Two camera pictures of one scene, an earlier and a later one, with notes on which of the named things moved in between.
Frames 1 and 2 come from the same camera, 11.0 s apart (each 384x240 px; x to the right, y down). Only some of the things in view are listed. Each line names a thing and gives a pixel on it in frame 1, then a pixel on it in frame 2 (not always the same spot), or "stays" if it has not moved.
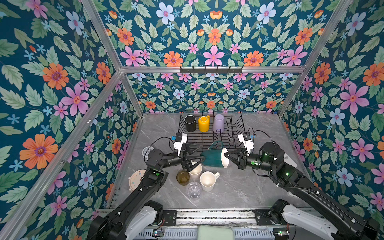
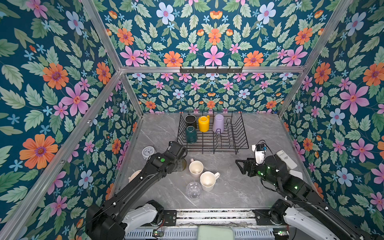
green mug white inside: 215,157 -> 191,134
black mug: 190,123 stays
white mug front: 208,180 stays
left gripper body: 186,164 -> 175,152
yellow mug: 204,123 stays
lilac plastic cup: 218,123 stays
